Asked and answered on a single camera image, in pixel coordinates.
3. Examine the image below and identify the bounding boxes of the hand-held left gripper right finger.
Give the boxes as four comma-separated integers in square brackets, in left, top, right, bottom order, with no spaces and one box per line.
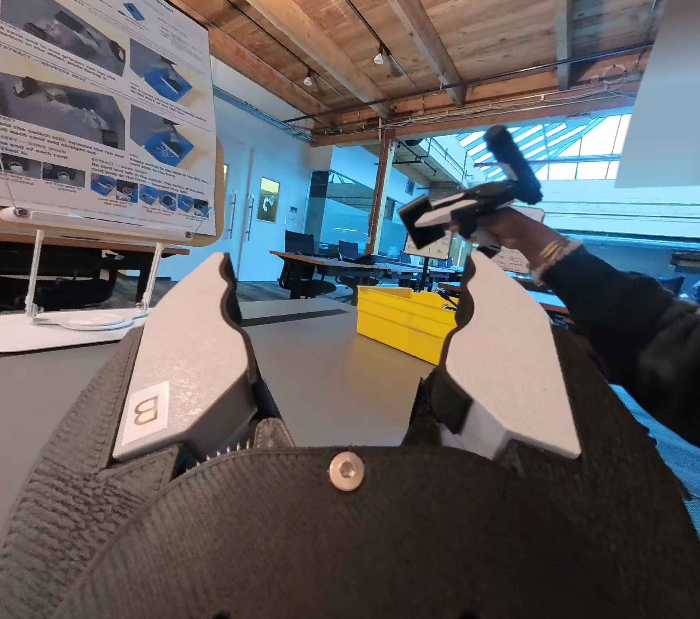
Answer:
[444,251,582,461]

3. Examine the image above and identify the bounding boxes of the green phone sign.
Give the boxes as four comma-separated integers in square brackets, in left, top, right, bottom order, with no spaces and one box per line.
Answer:
[257,177,281,223]

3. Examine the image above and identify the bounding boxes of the gold bracelets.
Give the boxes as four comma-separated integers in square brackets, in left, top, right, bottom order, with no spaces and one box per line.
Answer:
[528,236,582,285]

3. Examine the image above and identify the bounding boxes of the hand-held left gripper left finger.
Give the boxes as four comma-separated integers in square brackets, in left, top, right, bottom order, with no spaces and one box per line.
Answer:
[111,252,260,462]

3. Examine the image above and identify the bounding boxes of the wooden office desk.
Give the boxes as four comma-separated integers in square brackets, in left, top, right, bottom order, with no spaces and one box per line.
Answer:
[271,247,416,297]

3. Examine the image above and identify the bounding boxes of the black office chair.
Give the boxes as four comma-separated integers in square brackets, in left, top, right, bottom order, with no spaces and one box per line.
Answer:
[279,230,335,300]
[336,239,378,292]

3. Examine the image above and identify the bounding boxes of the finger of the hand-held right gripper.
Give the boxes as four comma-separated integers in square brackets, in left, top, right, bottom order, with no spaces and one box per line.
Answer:
[397,194,446,250]
[416,192,482,227]

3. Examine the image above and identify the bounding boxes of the white handwritten whiteboard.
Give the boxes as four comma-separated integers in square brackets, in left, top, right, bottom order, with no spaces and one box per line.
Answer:
[404,234,452,262]

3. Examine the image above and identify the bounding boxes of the yellow plastic bin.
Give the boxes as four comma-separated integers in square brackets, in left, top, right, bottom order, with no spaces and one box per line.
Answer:
[357,286,463,365]

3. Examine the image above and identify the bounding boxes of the wooden instruction board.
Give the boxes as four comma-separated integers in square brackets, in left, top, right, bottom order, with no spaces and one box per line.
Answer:
[0,0,225,240]

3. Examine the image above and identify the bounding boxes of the person's right forearm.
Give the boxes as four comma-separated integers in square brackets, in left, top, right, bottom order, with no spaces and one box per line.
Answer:
[538,239,700,445]

